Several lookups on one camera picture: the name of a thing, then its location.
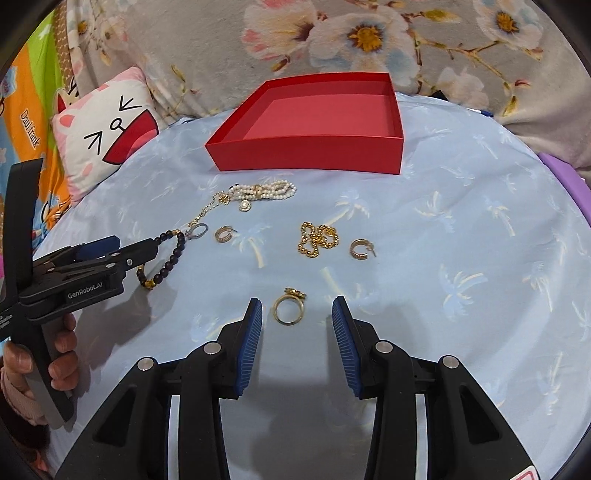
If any purple foam block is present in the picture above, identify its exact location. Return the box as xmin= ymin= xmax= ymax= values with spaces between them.
xmin=539 ymin=153 xmax=591 ymax=223

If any blue white pen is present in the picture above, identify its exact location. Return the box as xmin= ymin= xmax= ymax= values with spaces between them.
xmin=476 ymin=109 xmax=494 ymax=117

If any red cardboard box tray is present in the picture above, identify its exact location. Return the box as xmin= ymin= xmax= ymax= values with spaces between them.
xmin=205 ymin=72 xmax=404 ymax=175

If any left hand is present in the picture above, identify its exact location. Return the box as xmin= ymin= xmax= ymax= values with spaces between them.
xmin=8 ymin=314 xmax=80 ymax=429

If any thin gold chain necklace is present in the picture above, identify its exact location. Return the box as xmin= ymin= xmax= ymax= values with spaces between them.
xmin=184 ymin=188 xmax=254 ymax=232

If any gold hoop earring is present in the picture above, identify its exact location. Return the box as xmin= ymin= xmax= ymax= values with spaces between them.
xmin=349 ymin=238 xmax=377 ymax=261
xmin=214 ymin=225 xmax=236 ymax=244

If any colourful cartoon bedsheet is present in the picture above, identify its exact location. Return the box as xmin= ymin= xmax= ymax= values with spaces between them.
xmin=1 ymin=11 xmax=70 ymax=248

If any white pearl bracelet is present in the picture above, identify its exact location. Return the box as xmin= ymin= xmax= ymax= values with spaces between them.
xmin=228 ymin=179 xmax=299 ymax=203

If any grey floral blanket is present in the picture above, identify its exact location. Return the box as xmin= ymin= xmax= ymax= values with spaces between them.
xmin=62 ymin=0 xmax=590 ymax=177

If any black bead bracelet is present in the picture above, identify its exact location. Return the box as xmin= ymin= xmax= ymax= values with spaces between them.
xmin=135 ymin=228 xmax=188 ymax=291

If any light blue palm sheet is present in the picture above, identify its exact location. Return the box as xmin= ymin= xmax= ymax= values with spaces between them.
xmin=39 ymin=96 xmax=590 ymax=479

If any gold ring with ornament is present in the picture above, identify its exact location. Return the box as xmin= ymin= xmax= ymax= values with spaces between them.
xmin=270 ymin=287 xmax=309 ymax=327

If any cat face cushion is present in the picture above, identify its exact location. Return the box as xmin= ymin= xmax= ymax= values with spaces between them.
xmin=52 ymin=67 xmax=166 ymax=205

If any gold ball chain bracelet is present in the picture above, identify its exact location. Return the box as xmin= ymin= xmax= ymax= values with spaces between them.
xmin=296 ymin=221 xmax=341 ymax=259

